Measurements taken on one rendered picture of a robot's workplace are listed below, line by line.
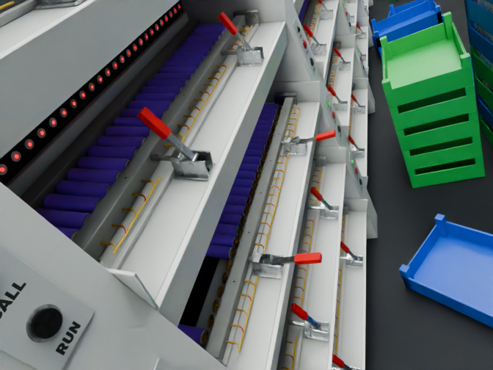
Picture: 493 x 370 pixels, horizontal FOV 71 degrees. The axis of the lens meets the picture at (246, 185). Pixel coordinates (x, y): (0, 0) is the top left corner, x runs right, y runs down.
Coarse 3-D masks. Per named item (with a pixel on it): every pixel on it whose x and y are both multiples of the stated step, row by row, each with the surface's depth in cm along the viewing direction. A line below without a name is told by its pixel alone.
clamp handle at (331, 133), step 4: (324, 132) 63; (328, 132) 62; (332, 132) 62; (316, 136) 63; (320, 136) 63; (324, 136) 62; (328, 136) 62; (332, 136) 62; (300, 140) 65; (304, 140) 65; (308, 140) 64; (312, 140) 64; (320, 140) 63
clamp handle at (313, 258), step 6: (270, 258) 46; (276, 258) 47; (282, 258) 46; (288, 258) 46; (294, 258) 46; (300, 258) 45; (306, 258) 44; (312, 258) 44; (318, 258) 43; (276, 264) 47
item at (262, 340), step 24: (288, 96) 77; (312, 96) 78; (312, 120) 73; (312, 144) 68; (288, 168) 63; (288, 192) 59; (288, 216) 55; (264, 240) 52; (288, 240) 52; (288, 264) 49; (216, 288) 48; (264, 288) 47; (288, 288) 49; (216, 312) 45; (264, 312) 44; (240, 336) 42; (264, 336) 42; (240, 360) 40; (264, 360) 40
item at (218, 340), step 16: (288, 112) 72; (272, 144) 65; (272, 160) 62; (272, 176) 61; (256, 192) 57; (256, 208) 54; (256, 224) 52; (240, 240) 50; (240, 256) 48; (240, 272) 46; (224, 288) 45; (240, 288) 45; (224, 304) 43; (224, 320) 42; (224, 336) 40; (208, 352) 39
